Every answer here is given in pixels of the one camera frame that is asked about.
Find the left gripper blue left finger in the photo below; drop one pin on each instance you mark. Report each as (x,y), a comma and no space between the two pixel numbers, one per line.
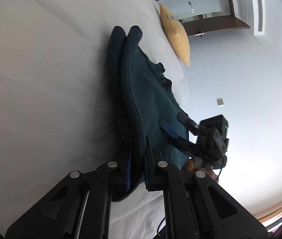
(122,174)

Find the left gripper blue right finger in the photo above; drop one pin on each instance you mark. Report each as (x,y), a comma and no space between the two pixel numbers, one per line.
(153,179)

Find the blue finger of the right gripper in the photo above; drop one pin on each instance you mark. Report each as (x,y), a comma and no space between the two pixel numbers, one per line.
(174,139)
(190,125)

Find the dark green knitted garment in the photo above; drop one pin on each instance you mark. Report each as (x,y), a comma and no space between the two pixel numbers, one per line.
(142,97)

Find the person's right hand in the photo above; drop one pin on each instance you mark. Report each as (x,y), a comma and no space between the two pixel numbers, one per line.
(191,167)

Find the white bed sheet mattress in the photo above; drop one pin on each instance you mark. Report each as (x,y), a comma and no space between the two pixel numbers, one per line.
(55,103)

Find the dark brown wooden door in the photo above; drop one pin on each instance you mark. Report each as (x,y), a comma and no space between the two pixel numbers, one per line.
(199,17)

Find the yellow throw pillow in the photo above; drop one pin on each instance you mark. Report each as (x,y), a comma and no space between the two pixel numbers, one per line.
(175,34)

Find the upper beige wall switch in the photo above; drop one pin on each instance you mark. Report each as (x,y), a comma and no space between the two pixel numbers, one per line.
(220,102)

